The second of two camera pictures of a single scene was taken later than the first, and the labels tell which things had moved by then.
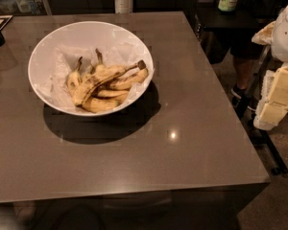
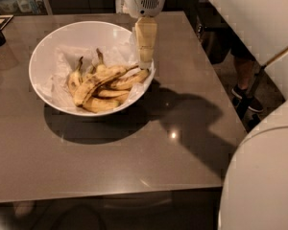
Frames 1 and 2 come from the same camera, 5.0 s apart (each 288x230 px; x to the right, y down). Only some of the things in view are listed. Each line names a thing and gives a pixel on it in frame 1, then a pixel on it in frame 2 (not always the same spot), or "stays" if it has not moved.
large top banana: x=101 y=78 stays
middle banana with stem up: x=100 y=68 stays
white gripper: x=286 y=35 to x=143 y=2
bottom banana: x=95 y=105 stays
